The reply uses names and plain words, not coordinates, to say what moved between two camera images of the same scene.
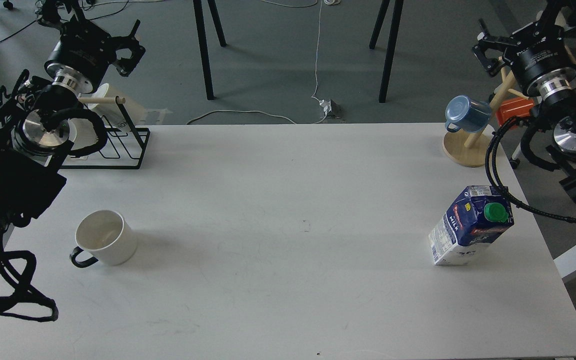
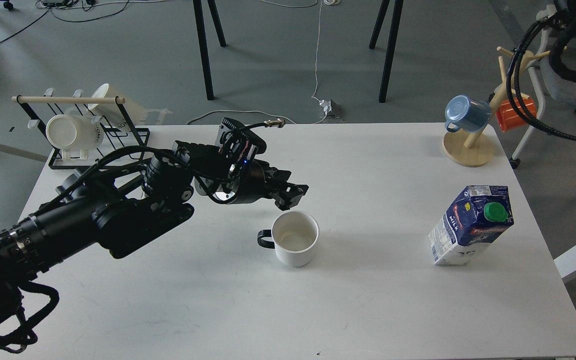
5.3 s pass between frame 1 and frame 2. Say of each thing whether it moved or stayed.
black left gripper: moved
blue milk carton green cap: stayed
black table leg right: stayed
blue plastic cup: stayed
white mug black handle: moved
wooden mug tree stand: stayed
